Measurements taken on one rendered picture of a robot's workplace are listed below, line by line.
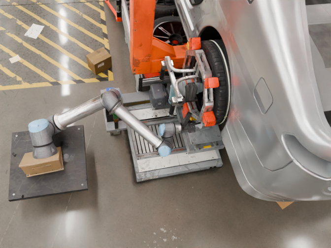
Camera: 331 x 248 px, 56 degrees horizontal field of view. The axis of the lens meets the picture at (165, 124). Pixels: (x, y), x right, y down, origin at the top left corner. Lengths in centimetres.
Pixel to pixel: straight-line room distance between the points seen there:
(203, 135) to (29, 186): 155
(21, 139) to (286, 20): 224
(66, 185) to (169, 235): 96
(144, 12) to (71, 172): 139
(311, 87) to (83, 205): 209
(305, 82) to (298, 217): 185
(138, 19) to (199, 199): 164
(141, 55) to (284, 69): 142
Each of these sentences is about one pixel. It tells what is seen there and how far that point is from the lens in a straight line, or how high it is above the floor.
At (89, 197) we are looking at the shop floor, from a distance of 293.
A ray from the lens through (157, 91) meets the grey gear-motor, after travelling 295.
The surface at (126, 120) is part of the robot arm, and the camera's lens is 234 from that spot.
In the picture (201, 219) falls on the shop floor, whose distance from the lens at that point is 292.
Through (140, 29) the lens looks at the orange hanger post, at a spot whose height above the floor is 106.
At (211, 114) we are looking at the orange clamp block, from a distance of 231.
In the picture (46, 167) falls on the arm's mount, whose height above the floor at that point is 41.
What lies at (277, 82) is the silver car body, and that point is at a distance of 165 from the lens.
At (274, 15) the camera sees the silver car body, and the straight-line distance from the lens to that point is 177.
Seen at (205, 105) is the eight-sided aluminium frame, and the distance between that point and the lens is 224.
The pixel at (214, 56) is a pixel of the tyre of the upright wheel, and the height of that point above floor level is 118.
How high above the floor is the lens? 278
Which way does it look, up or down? 59 degrees down
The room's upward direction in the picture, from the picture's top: 11 degrees clockwise
